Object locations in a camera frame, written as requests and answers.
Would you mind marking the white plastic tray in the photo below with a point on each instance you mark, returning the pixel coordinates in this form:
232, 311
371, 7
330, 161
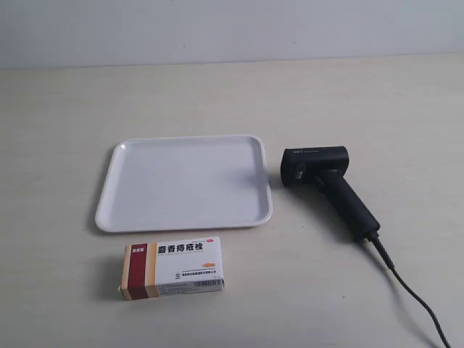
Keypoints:
185, 183

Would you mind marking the white red medicine box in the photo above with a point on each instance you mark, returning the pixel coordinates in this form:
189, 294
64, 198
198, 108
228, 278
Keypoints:
173, 267

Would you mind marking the black handheld barcode scanner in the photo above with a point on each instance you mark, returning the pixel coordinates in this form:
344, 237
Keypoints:
324, 168

